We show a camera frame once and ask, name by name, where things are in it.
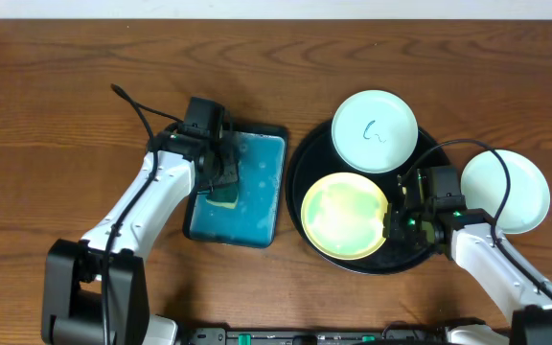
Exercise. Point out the round black tray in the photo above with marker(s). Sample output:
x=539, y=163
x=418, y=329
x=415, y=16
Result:
x=315, y=158

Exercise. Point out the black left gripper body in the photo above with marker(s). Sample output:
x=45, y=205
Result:
x=225, y=169

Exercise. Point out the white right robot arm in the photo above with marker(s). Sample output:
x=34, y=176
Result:
x=471, y=239

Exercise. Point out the mint green plate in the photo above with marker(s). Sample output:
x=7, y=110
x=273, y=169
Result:
x=374, y=131

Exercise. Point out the green yellow sponge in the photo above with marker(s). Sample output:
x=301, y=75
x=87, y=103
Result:
x=224, y=197

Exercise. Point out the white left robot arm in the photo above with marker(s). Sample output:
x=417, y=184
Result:
x=95, y=289

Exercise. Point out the yellow plate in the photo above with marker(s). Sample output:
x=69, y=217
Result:
x=343, y=214

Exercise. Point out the black rectangular water tray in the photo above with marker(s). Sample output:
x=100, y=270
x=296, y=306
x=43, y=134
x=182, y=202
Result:
x=261, y=152

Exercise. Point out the white plate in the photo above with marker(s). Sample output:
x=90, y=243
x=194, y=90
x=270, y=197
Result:
x=508, y=185

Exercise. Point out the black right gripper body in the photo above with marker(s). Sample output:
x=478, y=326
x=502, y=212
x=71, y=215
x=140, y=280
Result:
x=415, y=223

